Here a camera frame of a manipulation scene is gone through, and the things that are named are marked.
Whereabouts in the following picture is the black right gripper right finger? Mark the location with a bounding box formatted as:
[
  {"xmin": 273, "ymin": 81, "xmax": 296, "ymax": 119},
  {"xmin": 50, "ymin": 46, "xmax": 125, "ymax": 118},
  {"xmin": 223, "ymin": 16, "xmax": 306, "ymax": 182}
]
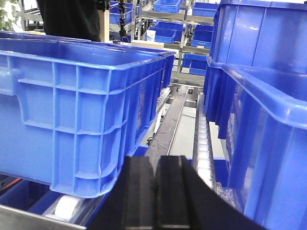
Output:
[{"xmin": 156, "ymin": 156, "xmax": 263, "ymax": 230}]

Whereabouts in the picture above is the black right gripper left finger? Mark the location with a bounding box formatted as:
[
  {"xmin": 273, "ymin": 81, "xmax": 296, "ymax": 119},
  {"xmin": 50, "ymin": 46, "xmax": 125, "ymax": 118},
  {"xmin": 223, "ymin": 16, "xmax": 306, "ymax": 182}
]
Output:
[{"xmin": 87, "ymin": 157, "xmax": 154, "ymax": 230}]

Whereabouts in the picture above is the large blue bin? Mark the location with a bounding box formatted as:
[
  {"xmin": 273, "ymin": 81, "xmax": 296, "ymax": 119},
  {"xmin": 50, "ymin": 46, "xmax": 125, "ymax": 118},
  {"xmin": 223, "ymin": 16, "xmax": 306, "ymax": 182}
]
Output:
[
  {"xmin": 0, "ymin": 38, "xmax": 175, "ymax": 198},
  {"xmin": 219, "ymin": 64, "xmax": 307, "ymax": 230}
]

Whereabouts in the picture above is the right white roller track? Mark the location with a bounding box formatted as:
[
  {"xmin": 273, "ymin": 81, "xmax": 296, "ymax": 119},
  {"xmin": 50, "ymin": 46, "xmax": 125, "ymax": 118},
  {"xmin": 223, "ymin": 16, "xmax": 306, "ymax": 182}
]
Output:
[{"xmin": 192, "ymin": 93, "xmax": 216, "ymax": 191}]

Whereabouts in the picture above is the white roller track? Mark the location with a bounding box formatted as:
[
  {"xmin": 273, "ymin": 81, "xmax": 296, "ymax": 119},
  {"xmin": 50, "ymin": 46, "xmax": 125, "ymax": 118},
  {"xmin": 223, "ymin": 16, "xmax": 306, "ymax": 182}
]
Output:
[
  {"xmin": 43, "ymin": 195, "xmax": 84, "ymax": 222},
  {"xmin": 192, "ymin": 93, "xmax": 216, "ymax": 191}
]

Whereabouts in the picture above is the left white roller track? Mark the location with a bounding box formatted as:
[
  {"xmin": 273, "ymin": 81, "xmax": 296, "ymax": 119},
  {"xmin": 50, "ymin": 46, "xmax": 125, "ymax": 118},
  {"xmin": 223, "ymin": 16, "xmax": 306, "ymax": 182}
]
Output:
[{"xmin": 43, "ymin": 195, "xmax": 84, "ymax": 222}]

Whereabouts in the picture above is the steel background shelf rack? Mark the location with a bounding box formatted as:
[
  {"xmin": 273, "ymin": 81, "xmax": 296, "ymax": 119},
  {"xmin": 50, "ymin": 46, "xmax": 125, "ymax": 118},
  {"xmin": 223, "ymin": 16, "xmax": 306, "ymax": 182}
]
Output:
[{"xmin": 109, "ymin": 0, "xmax": 218, "ymax": 76}]

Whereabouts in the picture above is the stacked blue bin upper right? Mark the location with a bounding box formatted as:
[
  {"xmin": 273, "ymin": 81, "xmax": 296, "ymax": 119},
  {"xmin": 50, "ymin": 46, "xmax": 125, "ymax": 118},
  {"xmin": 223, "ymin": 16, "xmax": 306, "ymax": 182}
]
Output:
[{"xmin": 204, "ymin": 0, "xmax": 307, "ymax": 122}]

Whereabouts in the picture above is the person in black clothes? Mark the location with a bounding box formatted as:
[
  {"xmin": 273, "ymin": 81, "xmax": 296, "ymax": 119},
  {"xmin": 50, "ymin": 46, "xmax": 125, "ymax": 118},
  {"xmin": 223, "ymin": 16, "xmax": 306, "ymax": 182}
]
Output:
[{"xmin": 37, "ymin": 0, "xmax": 101, "ymax": 42}]

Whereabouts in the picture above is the grey centre divider rail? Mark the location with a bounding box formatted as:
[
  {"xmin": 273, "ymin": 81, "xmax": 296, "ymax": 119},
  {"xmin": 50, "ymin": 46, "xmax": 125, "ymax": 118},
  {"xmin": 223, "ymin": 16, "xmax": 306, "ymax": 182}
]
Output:
[{"xmin": 145, "ymin": 94, "xmax": 187, "ymax": 161}]

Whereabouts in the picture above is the steel front shelf rail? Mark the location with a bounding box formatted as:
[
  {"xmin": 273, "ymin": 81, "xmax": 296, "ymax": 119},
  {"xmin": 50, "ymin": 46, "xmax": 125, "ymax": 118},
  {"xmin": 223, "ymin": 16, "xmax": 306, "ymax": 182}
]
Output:
[{"xmin": 0, "ymin": 205, "xmax": 86, "ymax": 230}]

